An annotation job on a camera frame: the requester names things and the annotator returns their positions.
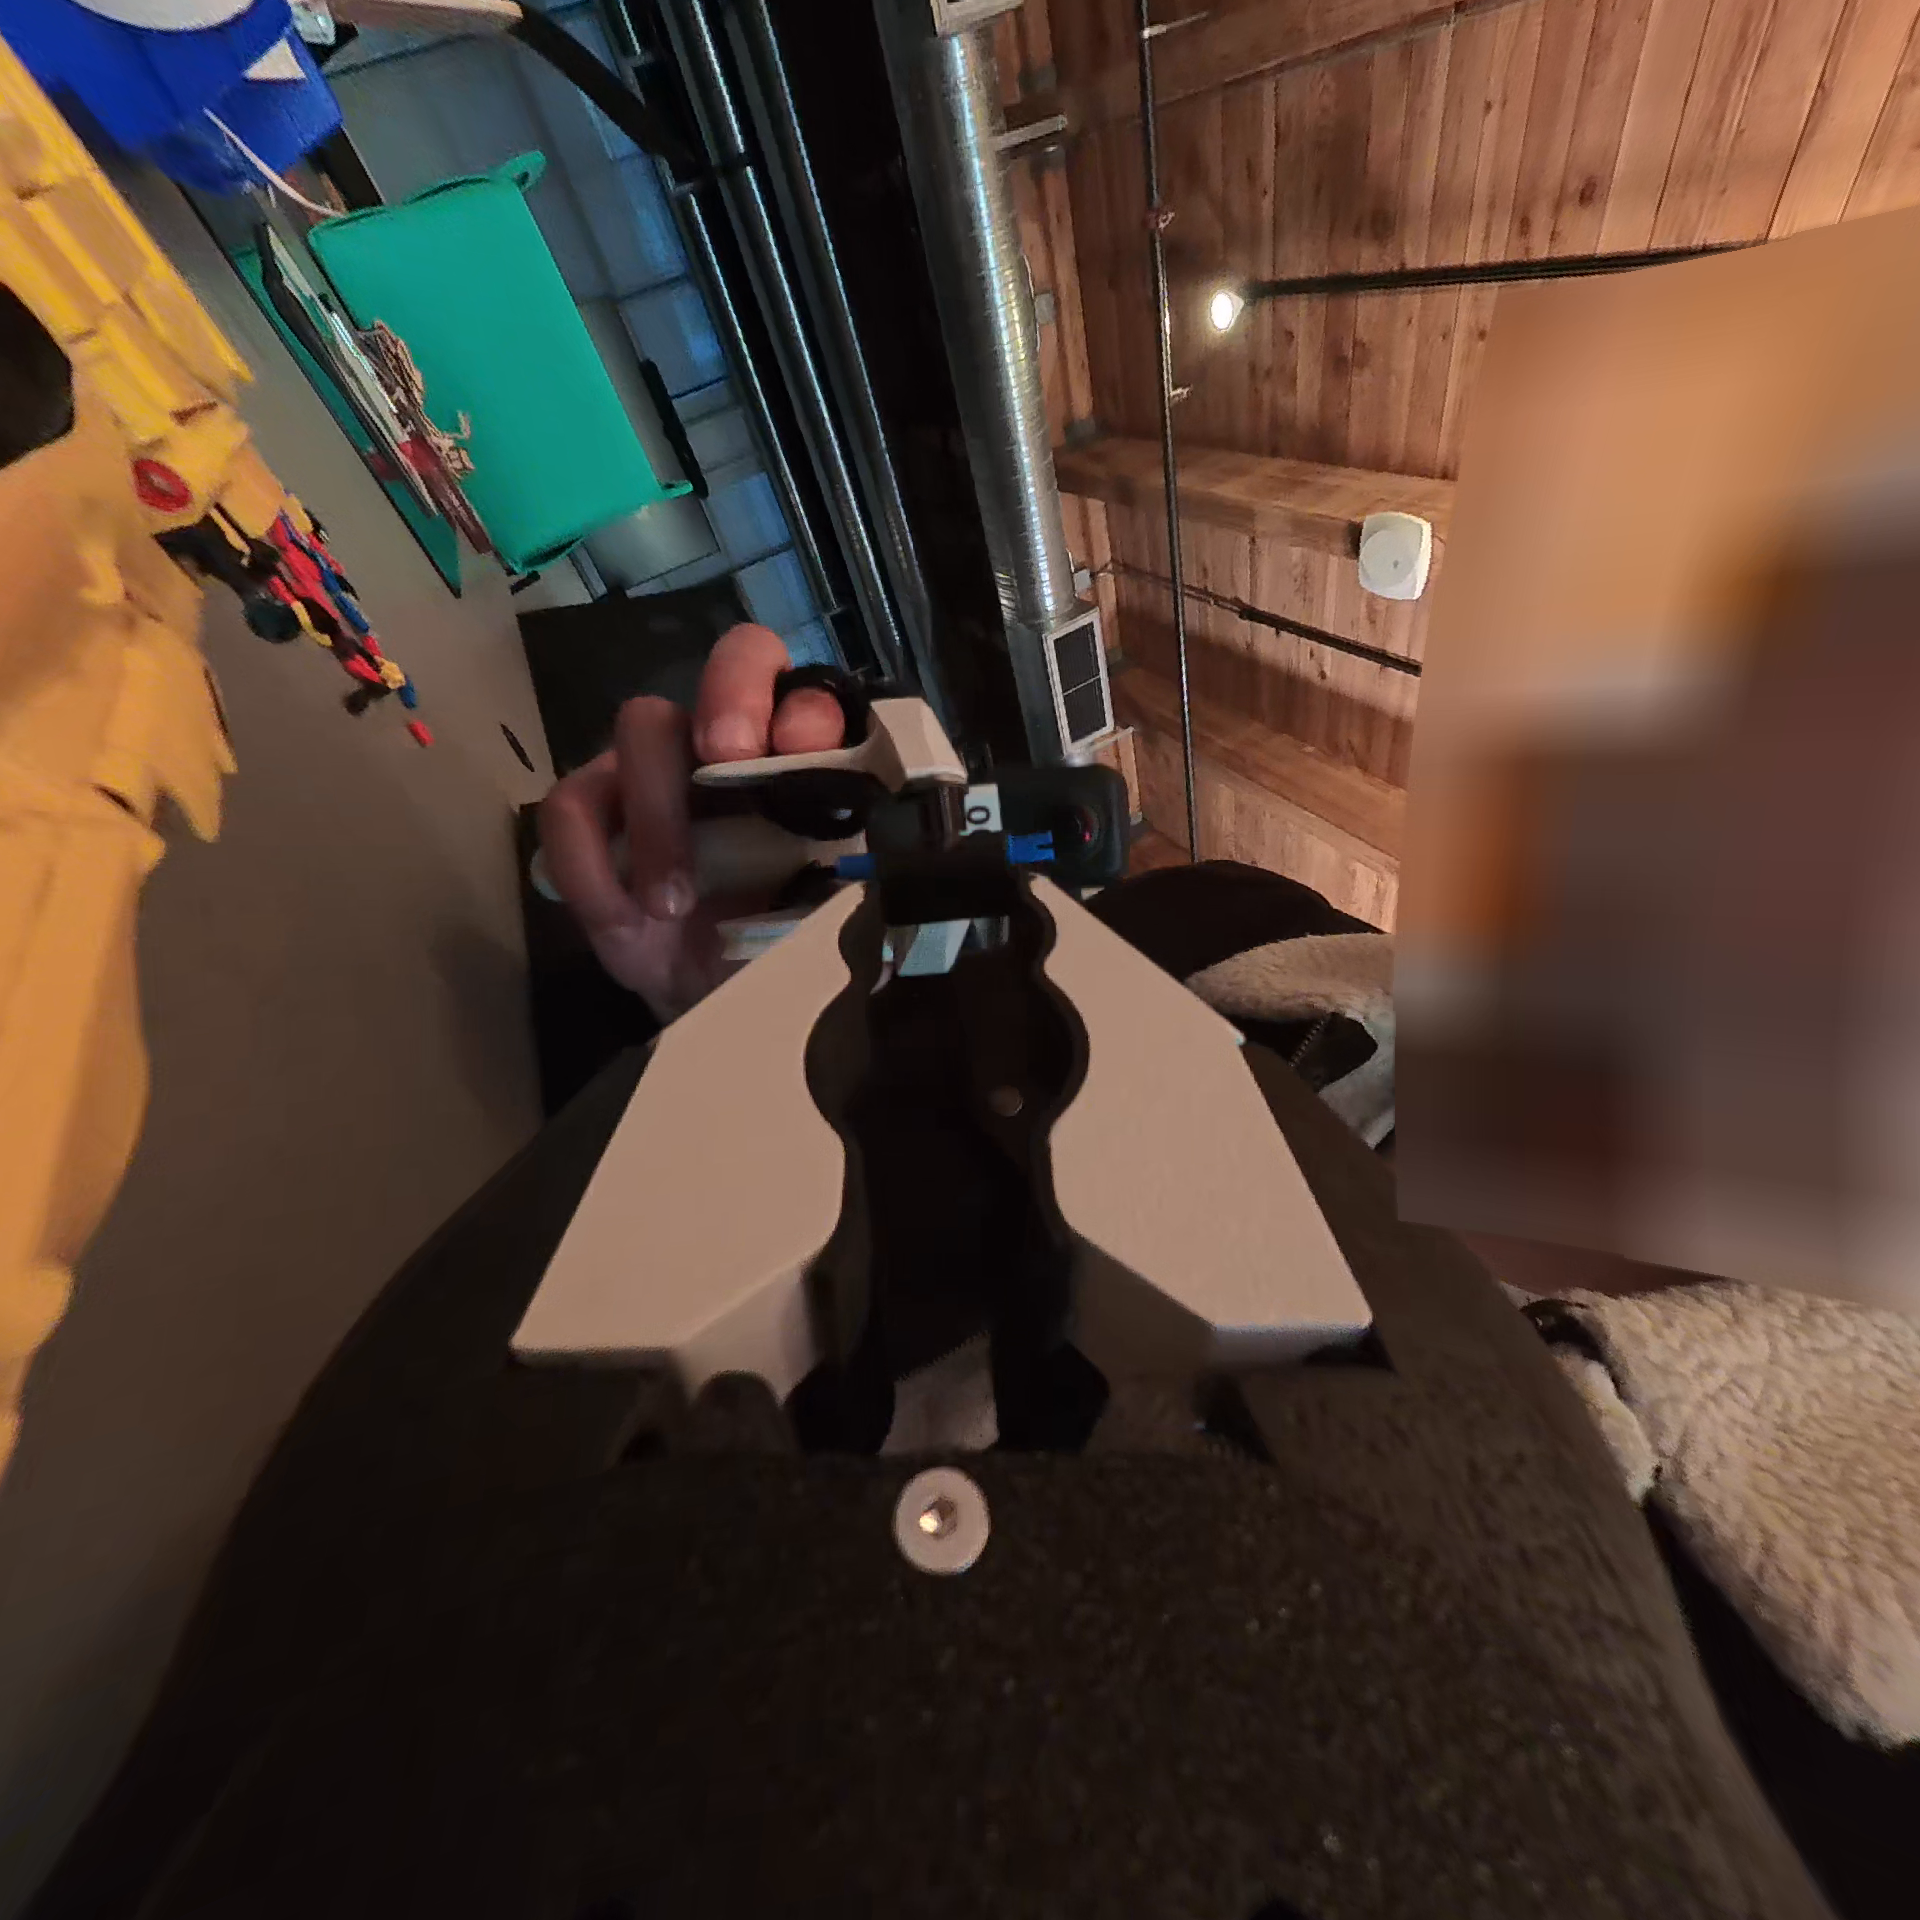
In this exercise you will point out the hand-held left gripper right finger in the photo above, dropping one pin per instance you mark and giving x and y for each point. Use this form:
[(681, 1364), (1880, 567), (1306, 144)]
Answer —
[(1214, 1200)]

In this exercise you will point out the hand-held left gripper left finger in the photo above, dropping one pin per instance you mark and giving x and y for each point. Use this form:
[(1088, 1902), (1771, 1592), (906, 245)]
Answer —
[(691, 1200)]

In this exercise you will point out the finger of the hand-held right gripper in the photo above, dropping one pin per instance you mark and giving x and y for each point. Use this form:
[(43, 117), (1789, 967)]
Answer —
[(918, 743), (942, 945)]

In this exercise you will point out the small black brick assembly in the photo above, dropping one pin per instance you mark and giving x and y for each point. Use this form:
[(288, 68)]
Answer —
[(937, 878)]

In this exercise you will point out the pile of red blue pins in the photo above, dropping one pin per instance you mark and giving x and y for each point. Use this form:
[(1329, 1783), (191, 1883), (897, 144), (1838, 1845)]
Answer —
[(339, 616)]

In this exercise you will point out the yellow toy brick car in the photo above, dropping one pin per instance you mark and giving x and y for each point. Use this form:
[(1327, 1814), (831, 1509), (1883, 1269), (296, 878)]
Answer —
[(77, 902)]

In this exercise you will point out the person's right hand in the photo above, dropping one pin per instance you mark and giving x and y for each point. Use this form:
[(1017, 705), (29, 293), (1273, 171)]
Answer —
[(629, 840)]

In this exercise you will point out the white vent grille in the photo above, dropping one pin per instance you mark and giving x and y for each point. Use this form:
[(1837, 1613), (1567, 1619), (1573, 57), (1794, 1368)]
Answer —
[(1079, 677)]

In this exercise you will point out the green container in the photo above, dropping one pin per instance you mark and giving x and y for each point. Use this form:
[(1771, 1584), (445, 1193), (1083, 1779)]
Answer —
[(495, 347)]

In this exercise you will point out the white document stand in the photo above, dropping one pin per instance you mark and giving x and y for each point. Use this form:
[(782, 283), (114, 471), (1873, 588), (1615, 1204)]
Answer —
[(600, 76)]

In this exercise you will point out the white wall sensor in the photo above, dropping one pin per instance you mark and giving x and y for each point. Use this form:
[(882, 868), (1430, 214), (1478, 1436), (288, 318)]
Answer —
[(1395, 556)]

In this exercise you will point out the silver ventilation duct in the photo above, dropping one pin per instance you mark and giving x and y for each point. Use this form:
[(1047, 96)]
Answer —
[(990, 301)]

